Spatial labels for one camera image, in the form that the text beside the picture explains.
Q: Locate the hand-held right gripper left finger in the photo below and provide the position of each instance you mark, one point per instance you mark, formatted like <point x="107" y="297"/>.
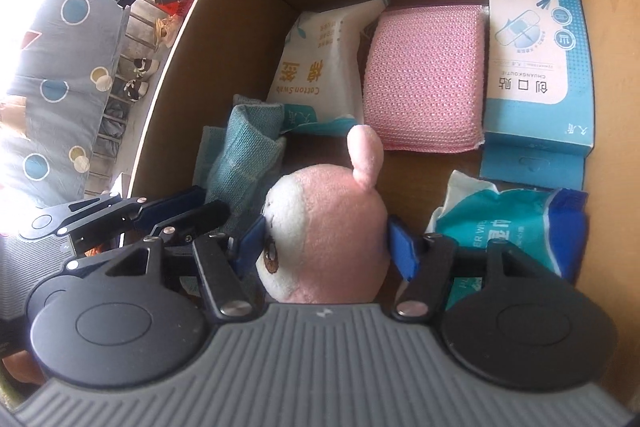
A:
<point x="250" y="248"/>

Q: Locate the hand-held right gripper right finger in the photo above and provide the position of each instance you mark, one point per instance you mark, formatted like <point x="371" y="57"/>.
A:
<point x="401" y="252"/>

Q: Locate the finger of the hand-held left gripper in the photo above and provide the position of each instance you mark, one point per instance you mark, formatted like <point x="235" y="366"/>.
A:
<point x="175" y="202"/>
<point x="200" y="217"/>

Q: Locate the pink plush toy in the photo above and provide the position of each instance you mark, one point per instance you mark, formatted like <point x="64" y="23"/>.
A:
<point x="330" y="217"/>

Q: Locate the teal towel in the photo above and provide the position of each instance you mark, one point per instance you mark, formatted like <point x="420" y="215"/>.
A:
<point x="240" y="147"/>

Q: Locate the teal blue wipes packet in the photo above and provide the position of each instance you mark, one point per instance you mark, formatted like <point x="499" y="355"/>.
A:
<point x="500" y="217"/>

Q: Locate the pink mesh sponge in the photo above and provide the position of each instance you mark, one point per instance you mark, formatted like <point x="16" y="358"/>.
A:
<point x="425" y="77"/>

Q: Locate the white cotton swab packet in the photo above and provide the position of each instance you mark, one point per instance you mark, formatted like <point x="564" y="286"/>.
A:
<point x="320" y="72"/>

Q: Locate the brown cardboard box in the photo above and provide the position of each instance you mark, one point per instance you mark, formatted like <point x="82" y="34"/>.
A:
<point x="250" y="17"/>

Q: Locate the metal shoe rack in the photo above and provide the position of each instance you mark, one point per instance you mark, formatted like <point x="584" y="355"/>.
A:
<point x="117" y="117"/>

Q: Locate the white black sneaker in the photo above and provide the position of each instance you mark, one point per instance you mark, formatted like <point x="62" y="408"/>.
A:
<point x="136" y="89"/>
<point x="145" y="67"/>

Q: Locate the grey circle print bedsheet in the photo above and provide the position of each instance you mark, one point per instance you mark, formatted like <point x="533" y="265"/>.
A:
<point x="50" y="57"/>

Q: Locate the blue white bandage box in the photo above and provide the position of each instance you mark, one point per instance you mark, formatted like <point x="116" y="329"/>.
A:
<point x="540" y="72"/>

